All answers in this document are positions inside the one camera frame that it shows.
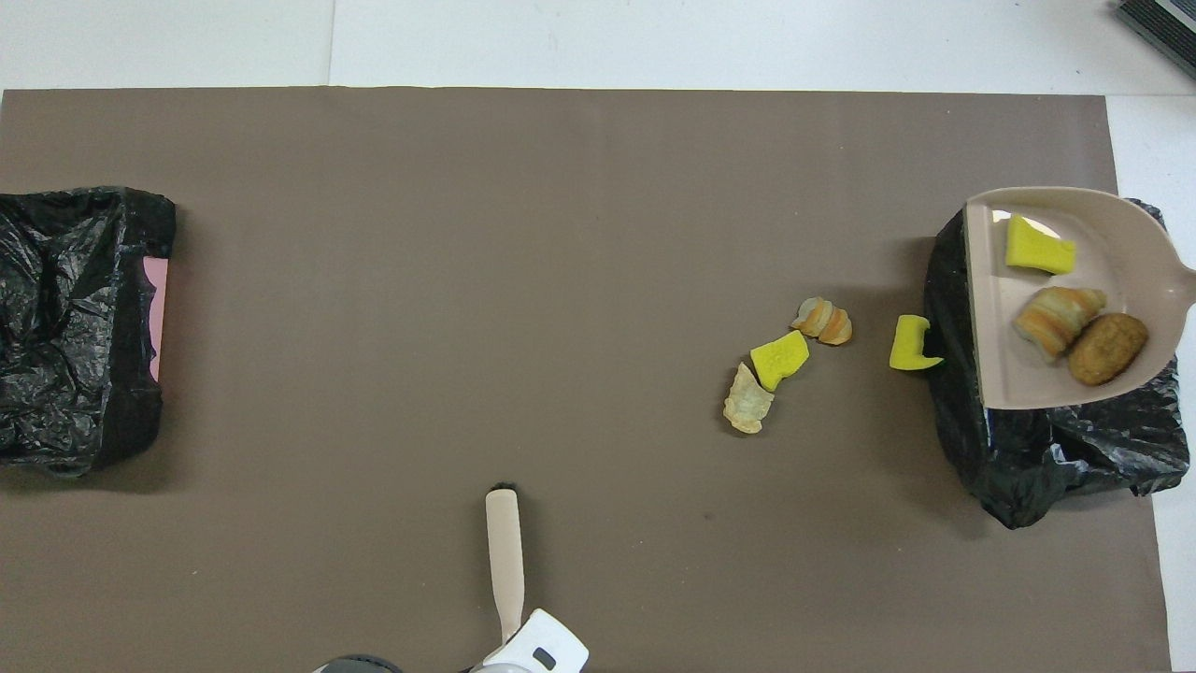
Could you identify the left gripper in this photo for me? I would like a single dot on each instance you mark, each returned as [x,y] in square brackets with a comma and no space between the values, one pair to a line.
[551,645]

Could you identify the beige hand brush black bristles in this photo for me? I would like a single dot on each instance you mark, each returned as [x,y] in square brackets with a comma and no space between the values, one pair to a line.
[505,551]

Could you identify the pale dumpling toy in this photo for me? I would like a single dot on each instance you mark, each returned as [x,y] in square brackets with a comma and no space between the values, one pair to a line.
[747,404]

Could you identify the yellow sponge piece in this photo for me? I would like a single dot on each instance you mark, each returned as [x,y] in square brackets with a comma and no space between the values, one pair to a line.
[780,360]
[908,344]
[1037,250]

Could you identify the orange striped croissant toy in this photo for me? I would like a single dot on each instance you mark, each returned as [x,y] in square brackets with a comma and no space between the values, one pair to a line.
[824,322]

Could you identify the pale croissant toy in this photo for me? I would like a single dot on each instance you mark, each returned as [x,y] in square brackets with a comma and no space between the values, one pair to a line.
[1056,320]

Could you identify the brown bread roll toy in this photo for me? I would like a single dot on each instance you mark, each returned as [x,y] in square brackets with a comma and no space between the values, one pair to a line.
[1107,350]

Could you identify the beige plastic dustpan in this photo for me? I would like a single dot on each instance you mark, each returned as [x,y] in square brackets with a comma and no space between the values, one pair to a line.
[1135,271]

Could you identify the black bag lined pink bin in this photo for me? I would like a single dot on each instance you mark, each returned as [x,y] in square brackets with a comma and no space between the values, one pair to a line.
[56,327]

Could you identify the brown paper table mat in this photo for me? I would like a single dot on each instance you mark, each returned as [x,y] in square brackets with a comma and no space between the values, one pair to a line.
[467,234]

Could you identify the dark ribbed box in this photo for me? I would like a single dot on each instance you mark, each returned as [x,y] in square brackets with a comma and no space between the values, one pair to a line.
[1163,21]

